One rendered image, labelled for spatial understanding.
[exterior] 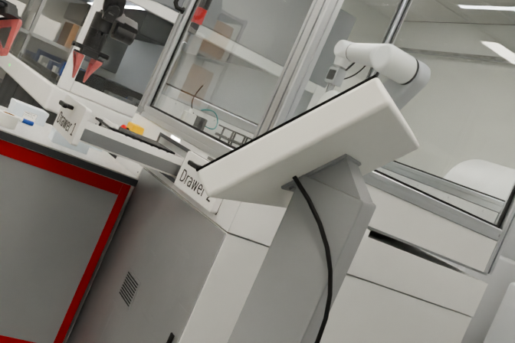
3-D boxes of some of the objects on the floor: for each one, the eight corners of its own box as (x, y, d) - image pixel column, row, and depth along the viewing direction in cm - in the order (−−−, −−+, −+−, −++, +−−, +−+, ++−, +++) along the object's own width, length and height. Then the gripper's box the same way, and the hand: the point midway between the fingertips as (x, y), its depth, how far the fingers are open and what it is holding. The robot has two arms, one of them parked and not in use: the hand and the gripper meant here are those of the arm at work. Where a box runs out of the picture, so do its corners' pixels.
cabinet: (98, 525, 167) (227, 233, 166) (35, 338, 257) (119, 146, 256) (373, 547, 214) (476, 318, 213) (238, 381, 304) (309, 220, 302)
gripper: (112, 37, 200) (91, 85, 200) (80, 22, 195) (59, 71, 195) (118, 38, 194) (96, 88, 194) (85, 24, 189) (63, 74, 189)
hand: (79, 77), depth 195 cm, fingers open, 3 cm apart
